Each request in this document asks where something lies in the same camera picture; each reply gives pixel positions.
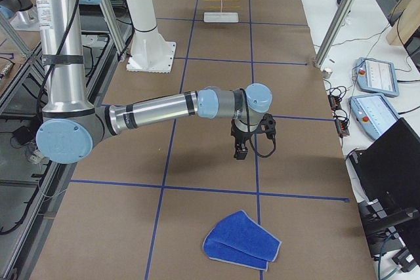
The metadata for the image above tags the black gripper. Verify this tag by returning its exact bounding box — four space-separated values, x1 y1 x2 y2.
230 119 264 160

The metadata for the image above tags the blue microfiber towel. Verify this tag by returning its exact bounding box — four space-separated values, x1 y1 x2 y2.
202 210 282 271

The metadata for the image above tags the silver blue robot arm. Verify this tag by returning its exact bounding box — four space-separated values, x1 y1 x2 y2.
35 0 276 164
1 0 39 31

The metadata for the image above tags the white rack base tray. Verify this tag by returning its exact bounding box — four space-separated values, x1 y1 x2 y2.
203 12 239 24

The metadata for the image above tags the small metal cylinder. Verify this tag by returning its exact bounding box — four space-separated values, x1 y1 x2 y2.
322 68 333 79

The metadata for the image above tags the teach pendant tablet near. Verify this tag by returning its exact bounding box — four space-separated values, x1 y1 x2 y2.
349 92 400 140

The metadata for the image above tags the teach pendant tablet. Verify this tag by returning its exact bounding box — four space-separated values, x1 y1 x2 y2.
354 57 400 97
349 92 400 140

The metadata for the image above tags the black monitor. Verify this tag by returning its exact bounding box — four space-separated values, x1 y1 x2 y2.
350 118 419 252

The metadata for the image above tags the teach pendant tablet far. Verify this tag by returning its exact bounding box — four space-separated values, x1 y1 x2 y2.
354 57 400 97

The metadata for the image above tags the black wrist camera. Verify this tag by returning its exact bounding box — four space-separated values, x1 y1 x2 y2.
261 113 276 140

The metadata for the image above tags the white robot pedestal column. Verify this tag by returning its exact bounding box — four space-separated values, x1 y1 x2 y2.
126 0 176 73

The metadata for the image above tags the aluminium frame post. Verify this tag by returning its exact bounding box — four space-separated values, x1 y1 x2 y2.
314 0 355 68

